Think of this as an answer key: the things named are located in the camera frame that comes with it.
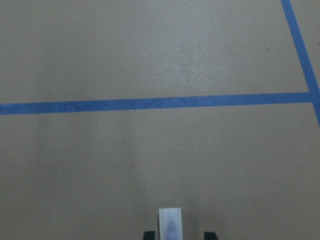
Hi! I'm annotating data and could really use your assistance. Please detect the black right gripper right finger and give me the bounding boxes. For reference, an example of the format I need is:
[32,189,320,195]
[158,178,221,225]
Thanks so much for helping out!
[203,231,218,240]

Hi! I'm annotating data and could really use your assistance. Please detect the purple marker pen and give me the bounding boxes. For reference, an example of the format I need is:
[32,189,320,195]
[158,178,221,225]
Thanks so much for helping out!
[158,207,183,240]

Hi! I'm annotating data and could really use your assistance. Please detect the brown paper table mat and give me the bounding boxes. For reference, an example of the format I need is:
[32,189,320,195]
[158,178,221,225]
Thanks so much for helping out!
[0,0,320,240]

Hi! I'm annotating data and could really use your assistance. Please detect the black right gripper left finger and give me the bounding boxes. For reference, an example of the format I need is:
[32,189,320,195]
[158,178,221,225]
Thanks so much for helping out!
[143,231,156,240]

